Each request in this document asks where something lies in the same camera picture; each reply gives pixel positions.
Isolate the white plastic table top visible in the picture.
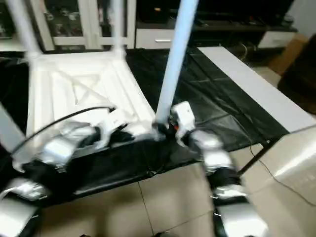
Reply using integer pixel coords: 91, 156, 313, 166
12, 49, 166, 164

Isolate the black work mat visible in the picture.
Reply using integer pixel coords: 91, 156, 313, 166
0, 47, 289, 205

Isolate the white drawer unit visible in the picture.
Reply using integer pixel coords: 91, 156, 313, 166
135, 28, 174, 50

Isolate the black tripod leg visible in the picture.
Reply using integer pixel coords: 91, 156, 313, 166
236, 137, 278, 177

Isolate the white flat board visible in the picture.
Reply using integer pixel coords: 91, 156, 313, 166
197, 46, 316, 135

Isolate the white glass door cabinet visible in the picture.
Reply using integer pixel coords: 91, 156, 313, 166
30, 0, 137, 51

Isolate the dark low sideboard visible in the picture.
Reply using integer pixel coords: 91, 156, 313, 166
138, 0, 297, 49

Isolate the white low side cabinet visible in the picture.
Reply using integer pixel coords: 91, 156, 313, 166
257, 31, 298, 49

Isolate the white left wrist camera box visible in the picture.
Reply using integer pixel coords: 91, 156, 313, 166
96, 109, 130, 150

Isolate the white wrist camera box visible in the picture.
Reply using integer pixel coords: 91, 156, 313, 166
96, 109, 130, 150
170, 101, 196, 145

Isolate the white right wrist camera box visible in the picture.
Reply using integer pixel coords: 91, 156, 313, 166
170, 101, 196, 145

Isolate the black floor cable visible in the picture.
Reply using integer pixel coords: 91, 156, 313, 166
248, 143, 316, 209

